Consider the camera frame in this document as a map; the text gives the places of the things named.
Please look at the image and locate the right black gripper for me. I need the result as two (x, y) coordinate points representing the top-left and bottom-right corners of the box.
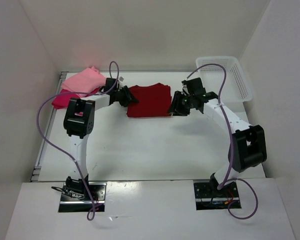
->
(166, 90), (195, 116)

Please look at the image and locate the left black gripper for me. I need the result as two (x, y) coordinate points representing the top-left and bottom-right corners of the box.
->
(113, 85), (139, 108)

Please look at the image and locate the dark red t shirt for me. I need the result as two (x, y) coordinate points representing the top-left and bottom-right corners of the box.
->
(126, 83), (172, 118)

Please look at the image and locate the light pink t shirt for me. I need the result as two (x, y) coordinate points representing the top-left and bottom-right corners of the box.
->
(61, 66), (106, 98)

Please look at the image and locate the magenta red t shirt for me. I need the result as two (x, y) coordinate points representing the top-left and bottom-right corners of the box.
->
(51, 87), (100, 110)

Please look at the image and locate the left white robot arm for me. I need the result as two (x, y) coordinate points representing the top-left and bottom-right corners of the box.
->
(63, 78), (139, 200)

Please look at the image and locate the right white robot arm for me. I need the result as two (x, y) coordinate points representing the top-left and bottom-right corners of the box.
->
(168, 77), (267, 197)

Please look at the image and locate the white plastic basket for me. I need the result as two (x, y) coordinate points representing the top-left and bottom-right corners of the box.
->
(195, 56), (253, 103)

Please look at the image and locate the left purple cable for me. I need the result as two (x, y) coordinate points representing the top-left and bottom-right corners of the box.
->
(37, 60), (121, 221)

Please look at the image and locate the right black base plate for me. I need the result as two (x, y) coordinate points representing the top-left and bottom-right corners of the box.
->
(193, 180), (242, 211)

